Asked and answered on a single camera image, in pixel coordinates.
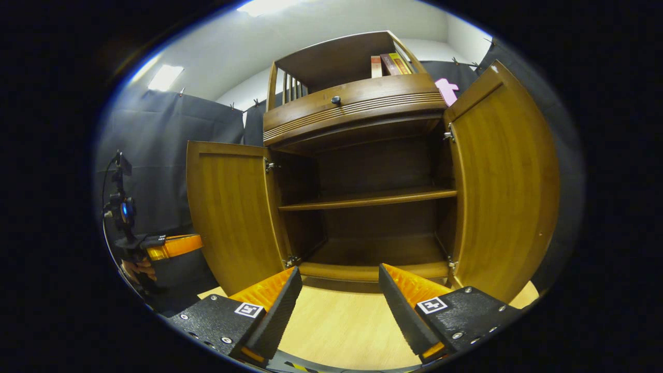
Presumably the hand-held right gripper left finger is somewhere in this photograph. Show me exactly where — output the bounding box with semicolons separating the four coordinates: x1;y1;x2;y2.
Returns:
167;266;302;368

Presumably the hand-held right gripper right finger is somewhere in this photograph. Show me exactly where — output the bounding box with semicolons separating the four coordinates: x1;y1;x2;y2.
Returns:
379;263;524;365

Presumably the wooden shoe cabinet door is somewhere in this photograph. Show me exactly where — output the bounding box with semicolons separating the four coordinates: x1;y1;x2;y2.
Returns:
186;141;292;296
444;60;561;304

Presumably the wooden double-door shoe cabinet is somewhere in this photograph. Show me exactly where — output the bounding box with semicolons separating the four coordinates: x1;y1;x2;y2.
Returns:
186;30;561;304

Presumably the wooden inner cabinet shelf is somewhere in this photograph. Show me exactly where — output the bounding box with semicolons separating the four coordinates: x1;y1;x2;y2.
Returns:
279;188;458;211

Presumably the black backdrop cloth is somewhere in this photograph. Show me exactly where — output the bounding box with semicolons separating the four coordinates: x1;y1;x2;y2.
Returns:
94;39;586;311

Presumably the small ceiling light panel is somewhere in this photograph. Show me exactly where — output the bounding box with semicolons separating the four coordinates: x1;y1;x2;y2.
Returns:
148;64;184;92

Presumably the wooden drawer with black knob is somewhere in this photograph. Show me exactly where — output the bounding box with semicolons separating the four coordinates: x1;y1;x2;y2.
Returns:
263;73;447;147

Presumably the yellow book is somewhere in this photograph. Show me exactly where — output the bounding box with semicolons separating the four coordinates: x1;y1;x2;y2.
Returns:
390;52;415;75

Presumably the large ceiling light panel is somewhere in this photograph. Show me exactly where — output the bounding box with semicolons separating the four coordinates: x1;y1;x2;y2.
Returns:
237;0;306;17

